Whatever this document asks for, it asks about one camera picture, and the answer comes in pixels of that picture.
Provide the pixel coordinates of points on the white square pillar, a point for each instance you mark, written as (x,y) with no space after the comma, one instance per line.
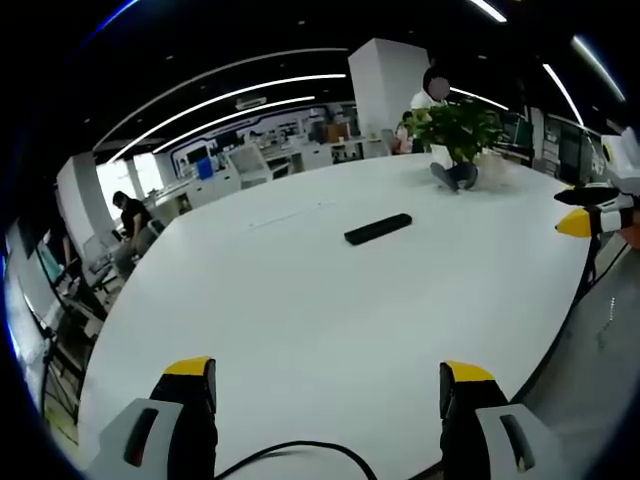
(387,95)

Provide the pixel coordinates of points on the black remote control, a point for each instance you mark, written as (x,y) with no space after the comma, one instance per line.
(378,228)

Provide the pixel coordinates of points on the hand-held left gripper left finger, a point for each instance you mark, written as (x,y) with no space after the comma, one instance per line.
(170,425)

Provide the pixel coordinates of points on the blue box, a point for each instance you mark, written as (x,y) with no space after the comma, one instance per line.
(205,169)

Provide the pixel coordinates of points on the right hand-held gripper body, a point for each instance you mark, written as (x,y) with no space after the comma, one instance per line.
(622,160)

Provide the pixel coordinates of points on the office chair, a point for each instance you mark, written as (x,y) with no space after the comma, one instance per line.
(100,265)

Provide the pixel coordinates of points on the green potted plant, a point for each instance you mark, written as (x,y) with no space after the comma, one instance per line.
(457,142)

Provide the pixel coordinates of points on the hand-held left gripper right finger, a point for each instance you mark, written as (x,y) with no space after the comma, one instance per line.
(480,425)

